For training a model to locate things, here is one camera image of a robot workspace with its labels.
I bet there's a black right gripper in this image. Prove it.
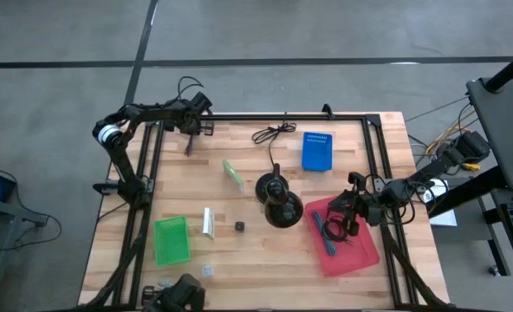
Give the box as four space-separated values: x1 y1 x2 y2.
327 172 386 237

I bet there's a yellow floor cable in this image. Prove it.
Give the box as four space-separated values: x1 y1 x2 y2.
425 123 482 172

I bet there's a black joystick controller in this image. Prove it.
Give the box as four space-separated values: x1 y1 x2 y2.
255 163 305 230

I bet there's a green plastic bin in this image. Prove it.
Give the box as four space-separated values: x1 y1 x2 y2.
153 215 192 267

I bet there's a black cable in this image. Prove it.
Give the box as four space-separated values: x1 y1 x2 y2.
321 215 356 247

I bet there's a black aluminium table frame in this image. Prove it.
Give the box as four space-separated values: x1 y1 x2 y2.
76 103 452 312

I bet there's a green flat pack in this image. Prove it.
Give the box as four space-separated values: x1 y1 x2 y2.
221 158 245 192

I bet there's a red plastic bin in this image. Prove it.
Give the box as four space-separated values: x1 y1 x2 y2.
303 195 381 277

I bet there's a blue cable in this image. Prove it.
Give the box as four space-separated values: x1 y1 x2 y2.
311 210 338 257

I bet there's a black lamp power cord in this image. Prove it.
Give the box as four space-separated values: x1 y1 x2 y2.
251 111 299 168

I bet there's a white paper sheet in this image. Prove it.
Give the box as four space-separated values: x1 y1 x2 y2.
423 177 458 228

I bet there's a grey metal stand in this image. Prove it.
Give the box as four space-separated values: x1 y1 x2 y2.
0 201 62 312

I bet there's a black pole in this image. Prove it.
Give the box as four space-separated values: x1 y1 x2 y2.
484 45 513 94

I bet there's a dark grey desk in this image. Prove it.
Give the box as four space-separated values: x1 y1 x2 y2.
465 75 513 296

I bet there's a white slim box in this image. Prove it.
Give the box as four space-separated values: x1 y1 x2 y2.
202 207 217 240

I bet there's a blue plastic basket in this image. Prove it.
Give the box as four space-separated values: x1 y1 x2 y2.
301 131 334 172

